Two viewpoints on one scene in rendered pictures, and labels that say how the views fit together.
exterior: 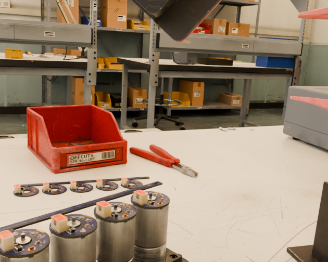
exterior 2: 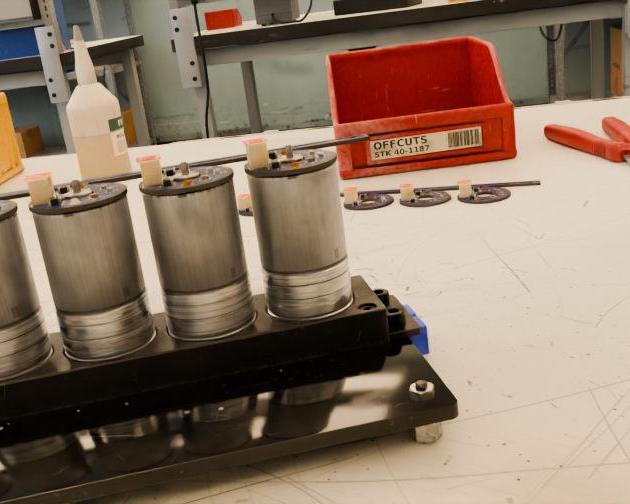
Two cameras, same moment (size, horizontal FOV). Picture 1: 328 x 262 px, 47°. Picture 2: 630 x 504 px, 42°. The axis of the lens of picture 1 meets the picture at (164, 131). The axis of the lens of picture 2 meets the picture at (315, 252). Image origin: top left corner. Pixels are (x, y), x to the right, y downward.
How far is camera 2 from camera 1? 15 cm
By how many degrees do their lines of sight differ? 36
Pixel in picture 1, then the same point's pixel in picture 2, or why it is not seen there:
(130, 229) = (201, 215)
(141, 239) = (265, 253)
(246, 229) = not seen: outside the picture
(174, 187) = (586, 201)
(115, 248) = (172, 255)
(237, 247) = (625, 325)
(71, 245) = (50, 230)
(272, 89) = not seen: outside the picture
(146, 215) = (261, 193)
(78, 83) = not seen: hidden behind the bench
